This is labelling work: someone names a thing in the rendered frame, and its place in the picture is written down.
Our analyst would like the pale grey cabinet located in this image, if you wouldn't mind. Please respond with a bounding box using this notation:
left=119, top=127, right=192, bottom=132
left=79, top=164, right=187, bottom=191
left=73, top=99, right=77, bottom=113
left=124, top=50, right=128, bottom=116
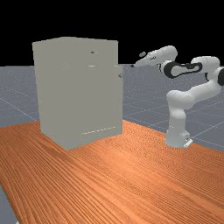
left=31, top=36, right=124, bottom=151

